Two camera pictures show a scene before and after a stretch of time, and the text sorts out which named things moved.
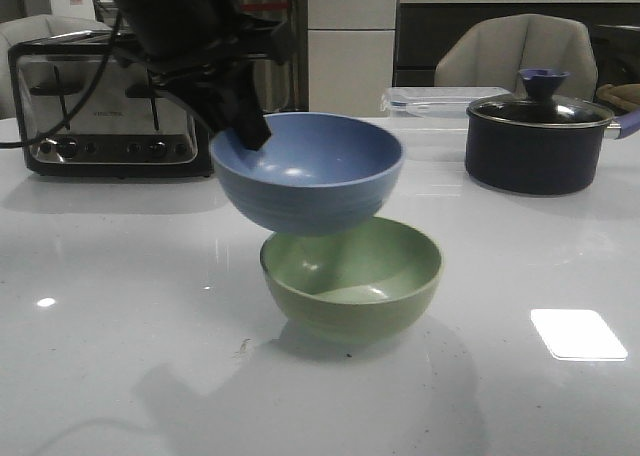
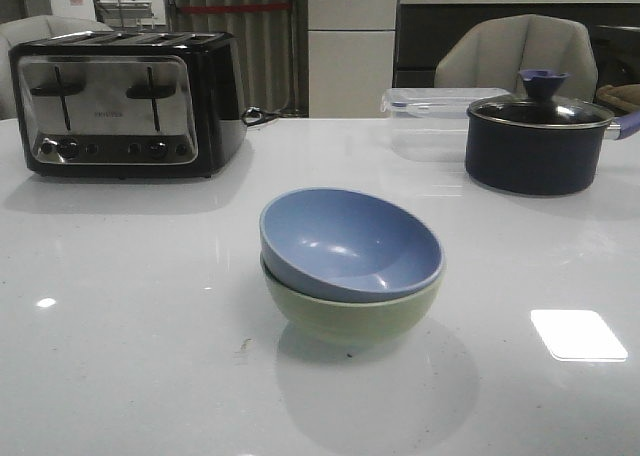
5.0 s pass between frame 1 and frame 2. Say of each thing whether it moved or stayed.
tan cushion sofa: stayed
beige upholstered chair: stayed
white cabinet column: stayed
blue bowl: moved
